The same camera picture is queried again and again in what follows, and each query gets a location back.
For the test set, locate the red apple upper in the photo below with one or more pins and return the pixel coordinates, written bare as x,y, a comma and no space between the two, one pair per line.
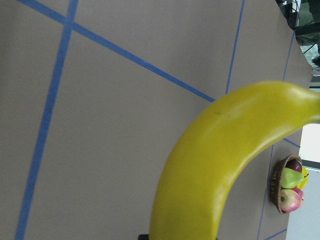
289,200

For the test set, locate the woven wicker basket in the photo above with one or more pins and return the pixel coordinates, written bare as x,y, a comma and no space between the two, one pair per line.
275,181

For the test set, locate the red yellow mango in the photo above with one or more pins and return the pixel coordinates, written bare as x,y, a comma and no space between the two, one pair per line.
295,165

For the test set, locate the green yellow pear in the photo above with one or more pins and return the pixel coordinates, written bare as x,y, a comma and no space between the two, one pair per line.
290,178

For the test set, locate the yellow banana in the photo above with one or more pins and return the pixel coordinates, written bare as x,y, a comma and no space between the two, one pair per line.
210,155

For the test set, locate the red apple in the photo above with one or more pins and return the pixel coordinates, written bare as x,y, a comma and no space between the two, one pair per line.
289,200
299,192

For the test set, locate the red apple lower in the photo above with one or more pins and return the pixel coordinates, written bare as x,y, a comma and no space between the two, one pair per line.
299,192

